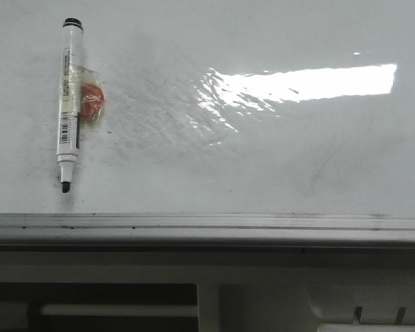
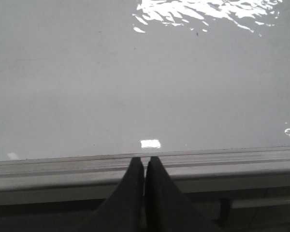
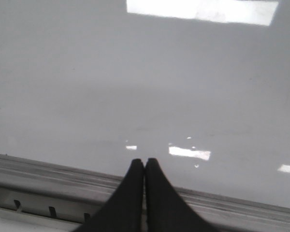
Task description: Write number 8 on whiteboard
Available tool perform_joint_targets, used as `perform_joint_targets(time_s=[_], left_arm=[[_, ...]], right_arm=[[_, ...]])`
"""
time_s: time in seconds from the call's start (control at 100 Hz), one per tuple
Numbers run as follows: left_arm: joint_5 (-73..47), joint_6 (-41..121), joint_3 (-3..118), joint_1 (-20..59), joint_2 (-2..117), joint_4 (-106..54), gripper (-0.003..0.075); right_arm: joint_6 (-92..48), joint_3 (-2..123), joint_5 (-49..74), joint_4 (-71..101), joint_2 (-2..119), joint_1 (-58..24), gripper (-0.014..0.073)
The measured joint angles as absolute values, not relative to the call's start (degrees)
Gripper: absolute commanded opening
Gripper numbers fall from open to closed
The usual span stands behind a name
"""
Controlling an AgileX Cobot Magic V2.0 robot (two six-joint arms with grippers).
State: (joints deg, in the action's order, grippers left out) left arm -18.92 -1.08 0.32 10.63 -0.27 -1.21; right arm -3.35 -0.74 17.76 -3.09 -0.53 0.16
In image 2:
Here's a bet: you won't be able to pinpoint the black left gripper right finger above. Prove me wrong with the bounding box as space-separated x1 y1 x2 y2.
145 157 222 232

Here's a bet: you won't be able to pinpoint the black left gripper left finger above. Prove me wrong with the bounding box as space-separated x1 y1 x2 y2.
72 157 144 232

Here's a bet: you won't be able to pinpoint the white whiteboard with frame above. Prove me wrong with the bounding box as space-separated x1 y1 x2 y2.
0 0 290 205

